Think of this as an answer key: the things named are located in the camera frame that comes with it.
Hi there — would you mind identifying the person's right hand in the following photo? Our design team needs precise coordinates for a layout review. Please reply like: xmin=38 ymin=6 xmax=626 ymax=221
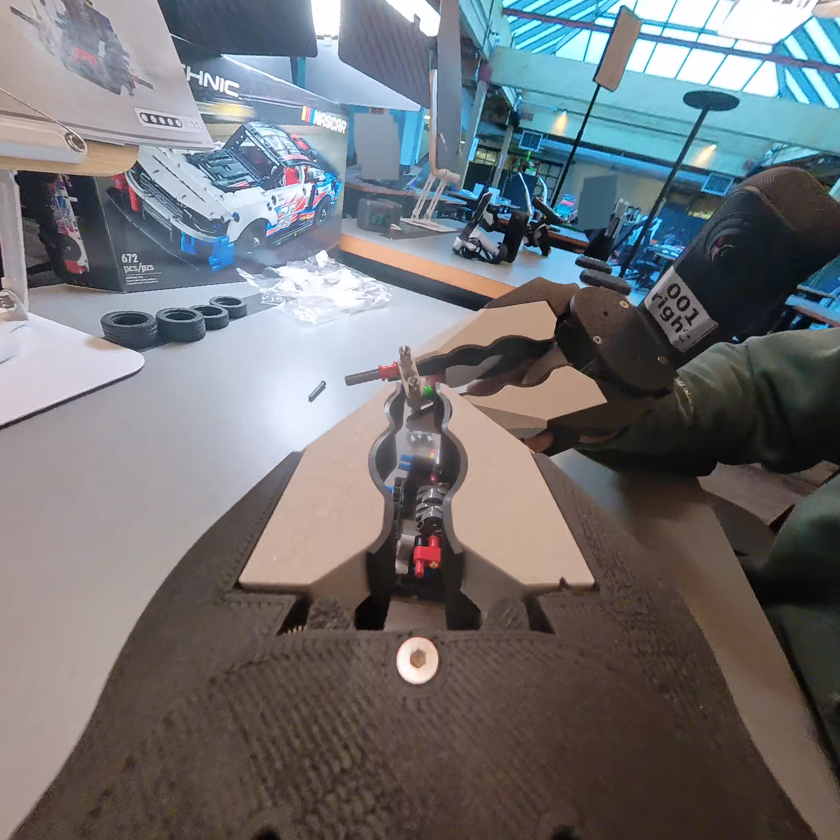
xmin=467 ymin=374 xmax=557 ymax=455

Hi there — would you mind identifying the sign board on pole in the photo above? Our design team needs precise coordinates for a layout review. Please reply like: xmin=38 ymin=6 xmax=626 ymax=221
xmin=556 ymin=5 xmax=645 ymax=207

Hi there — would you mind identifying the black round-top floor stand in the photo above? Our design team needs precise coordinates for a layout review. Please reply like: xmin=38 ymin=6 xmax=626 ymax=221
xmin=617 ymin=90 xmax=741 ymax=280

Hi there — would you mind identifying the grey tilted board stand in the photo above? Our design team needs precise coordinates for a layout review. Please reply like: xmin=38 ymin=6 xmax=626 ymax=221
xmin=397 ymin=0 xmax=470 ymax=232

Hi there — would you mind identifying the person's right forearm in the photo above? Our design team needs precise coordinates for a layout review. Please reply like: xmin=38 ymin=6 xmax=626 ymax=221
xmin=577 ymin=328 xmax=840 ymax=476

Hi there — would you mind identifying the lego instruction booklet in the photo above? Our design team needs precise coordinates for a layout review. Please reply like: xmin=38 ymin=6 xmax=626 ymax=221
xmin=0 ymin=0 xmax=214 ymax=148

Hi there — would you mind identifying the lego race car box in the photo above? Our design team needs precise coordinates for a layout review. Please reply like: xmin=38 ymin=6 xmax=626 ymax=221
xmin=20 ymin=52 xmax=352 ymax=293

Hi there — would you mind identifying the idle hand-held gripper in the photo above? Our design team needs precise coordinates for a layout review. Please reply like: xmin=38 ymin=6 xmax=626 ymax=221
xmin=453 ymin=190 xmax=509 ymax=265
xmin=508 ymin=193 xmax=555 ymax=258

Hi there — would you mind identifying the empty clear plastic bag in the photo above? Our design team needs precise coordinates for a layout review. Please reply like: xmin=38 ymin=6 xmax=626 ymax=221
xmin=236 ymin=252 xmax=393 ymax=324

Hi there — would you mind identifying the black lego chassis assembly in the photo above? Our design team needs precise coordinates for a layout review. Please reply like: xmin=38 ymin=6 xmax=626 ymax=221
xmin=387 ymin=394 xmax=460 ymax=592

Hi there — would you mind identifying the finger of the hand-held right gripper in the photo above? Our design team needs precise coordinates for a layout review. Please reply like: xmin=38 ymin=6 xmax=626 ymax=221
xmin=441 ymin=344 xmax=609 ymax=439
xmin=402 ymin=301 xmax=560 ymax=385

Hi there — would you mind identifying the studio light panel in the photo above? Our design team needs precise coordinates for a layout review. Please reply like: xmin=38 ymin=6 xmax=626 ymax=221
xmin=157 ymin=0 xmax=441 ymax=112

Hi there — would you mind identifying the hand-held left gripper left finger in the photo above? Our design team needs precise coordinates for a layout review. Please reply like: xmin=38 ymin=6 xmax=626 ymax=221
xmin=238 ymin=384 xmax=403 ymax=624

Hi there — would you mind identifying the small grey lego axle assembly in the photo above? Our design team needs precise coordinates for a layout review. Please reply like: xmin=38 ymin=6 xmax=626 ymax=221
xmin=344 ymin=344 xmax=437 ymax=411

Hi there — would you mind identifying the grey portable power station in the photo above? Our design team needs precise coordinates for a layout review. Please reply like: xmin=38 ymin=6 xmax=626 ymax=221
xmin=356 ymin=197 xmax=403 ymax=234

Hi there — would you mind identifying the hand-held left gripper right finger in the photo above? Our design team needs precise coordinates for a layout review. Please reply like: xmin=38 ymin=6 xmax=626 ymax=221
xmin=438 ymin=384 xmax=598 ymax=624

